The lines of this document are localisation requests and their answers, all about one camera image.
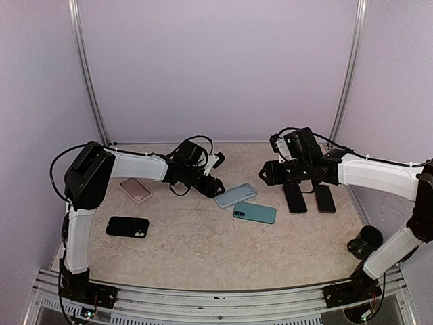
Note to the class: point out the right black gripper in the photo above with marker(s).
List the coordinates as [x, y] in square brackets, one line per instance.
[274, 176]

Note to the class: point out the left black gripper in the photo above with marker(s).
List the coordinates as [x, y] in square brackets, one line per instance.
[212, 192]

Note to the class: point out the light blue phone case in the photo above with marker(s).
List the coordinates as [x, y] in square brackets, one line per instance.
[235, 195]

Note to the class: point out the teal green phone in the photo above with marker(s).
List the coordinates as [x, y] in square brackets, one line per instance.
[255, 212]

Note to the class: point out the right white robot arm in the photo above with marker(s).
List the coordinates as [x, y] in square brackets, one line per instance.
[302, 159]

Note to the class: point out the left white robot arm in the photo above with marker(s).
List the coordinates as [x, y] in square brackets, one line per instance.
[86, 182]

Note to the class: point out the black phone silver edge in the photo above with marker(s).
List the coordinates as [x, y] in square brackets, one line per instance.
[294, 198]

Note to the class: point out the black phone red edge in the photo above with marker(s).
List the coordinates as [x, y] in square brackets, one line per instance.
[324, 199]

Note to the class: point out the pink clear phone case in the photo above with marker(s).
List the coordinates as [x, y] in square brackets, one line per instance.
[136, 190]

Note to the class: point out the black phone case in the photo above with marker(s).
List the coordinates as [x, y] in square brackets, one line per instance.
[128, 227]

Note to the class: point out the dark green mug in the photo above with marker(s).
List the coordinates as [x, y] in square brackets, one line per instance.
[368, 240]

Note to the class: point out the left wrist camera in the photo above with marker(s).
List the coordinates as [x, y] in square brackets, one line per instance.
[213, 162]

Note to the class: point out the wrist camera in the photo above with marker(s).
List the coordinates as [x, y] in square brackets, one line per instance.
[279, 147]
[213, 162]

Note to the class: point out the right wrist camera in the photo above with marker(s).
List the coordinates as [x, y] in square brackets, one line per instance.
[279, 147]

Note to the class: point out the right aluminium frame post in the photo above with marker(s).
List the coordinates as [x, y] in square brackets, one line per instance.
[351, 66]

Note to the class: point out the aluminium frame post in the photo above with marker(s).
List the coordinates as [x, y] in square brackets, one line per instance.
[351, 66]
[77, 29]

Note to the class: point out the front aluminium rail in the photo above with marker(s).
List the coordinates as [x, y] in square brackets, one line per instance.
[141, 305]

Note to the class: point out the left aluminium frame post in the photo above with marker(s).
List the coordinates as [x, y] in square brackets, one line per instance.
[77, 29]

